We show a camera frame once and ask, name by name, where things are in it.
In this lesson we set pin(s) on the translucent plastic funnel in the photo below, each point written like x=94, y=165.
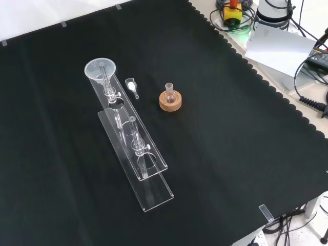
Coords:
x=93, y=73

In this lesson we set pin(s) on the glass weighing funnel white powder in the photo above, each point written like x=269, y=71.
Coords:
x=131, y=85

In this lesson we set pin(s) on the clear acrylic funnel stand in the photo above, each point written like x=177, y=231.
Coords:
x=153, y=189

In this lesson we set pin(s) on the small round-bottom glass flask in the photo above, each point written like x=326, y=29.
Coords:
x=170, y=96

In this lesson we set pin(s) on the black bench cloth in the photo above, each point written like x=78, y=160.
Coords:
x=230, y=128

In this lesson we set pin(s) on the grey tape piece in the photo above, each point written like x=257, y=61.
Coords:
x=4, y=42
x=118, y=6
x=63, y=24

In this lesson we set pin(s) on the yellow stop button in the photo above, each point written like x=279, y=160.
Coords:
x=232, y=14

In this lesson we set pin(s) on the clear tape strip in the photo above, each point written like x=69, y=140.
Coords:
x=266, y=212

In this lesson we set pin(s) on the pale board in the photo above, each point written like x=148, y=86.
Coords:
x=279, y=48

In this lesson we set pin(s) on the white power strip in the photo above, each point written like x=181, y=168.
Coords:
x=257, y=238

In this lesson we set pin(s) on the black power adapter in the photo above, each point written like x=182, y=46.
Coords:
x=319, y=57

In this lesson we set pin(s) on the grey bench leg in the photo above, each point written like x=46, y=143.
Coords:
x=313, y=206

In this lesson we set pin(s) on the black tripod leg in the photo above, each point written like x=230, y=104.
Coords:
x=325, y=220
x=321, y=38

